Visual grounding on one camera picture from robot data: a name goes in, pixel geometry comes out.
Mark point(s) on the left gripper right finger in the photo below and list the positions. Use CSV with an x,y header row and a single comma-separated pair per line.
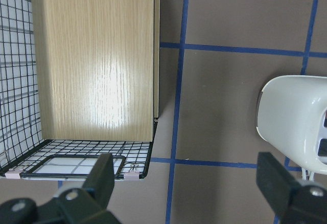
x,y
274,181

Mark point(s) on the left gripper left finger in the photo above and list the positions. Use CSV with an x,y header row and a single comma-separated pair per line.
x,y
100,182

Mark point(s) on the white two-slot toaster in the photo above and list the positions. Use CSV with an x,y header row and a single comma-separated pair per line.
x,y
290,115

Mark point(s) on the wire basket with wooden shelf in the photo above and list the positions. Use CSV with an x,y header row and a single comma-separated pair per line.
x,y
79,78

